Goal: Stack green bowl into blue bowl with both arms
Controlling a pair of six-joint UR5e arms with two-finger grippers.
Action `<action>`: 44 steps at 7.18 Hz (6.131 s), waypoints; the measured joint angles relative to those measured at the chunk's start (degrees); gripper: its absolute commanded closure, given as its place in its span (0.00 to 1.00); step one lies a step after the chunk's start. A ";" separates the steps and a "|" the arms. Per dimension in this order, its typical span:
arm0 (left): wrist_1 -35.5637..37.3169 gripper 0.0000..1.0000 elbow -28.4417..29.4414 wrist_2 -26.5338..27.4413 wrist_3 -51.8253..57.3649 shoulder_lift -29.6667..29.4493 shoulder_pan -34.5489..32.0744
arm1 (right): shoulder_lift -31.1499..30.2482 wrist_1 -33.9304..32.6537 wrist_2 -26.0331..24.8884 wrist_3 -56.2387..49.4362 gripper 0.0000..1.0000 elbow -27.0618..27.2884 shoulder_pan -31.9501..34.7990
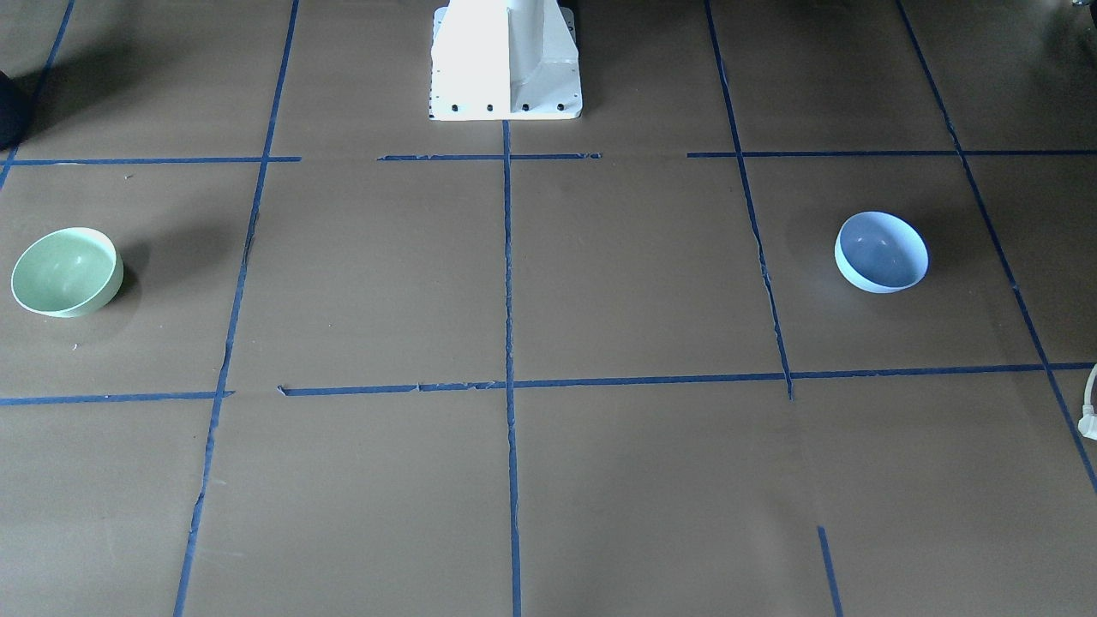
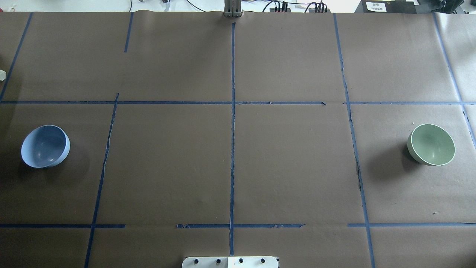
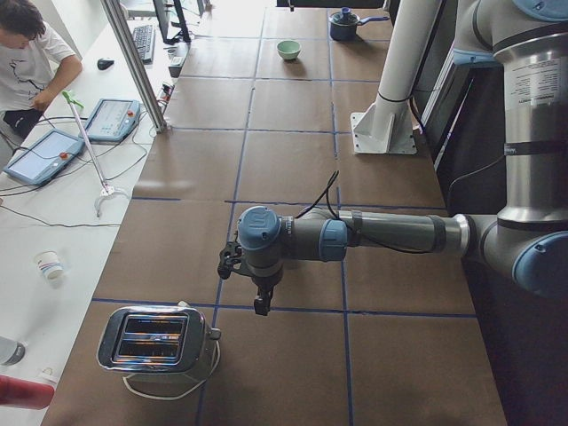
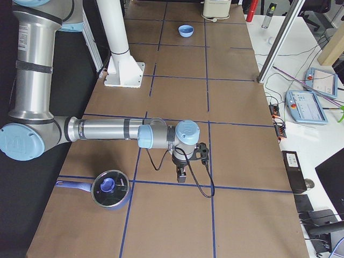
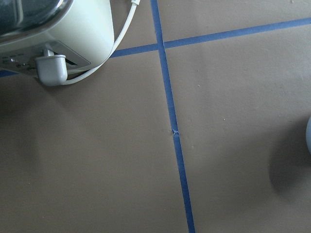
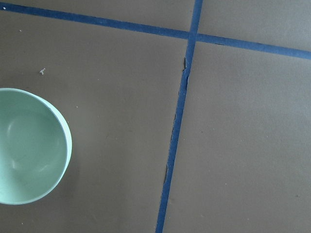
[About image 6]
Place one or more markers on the green bowl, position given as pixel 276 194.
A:
pixel 35 147

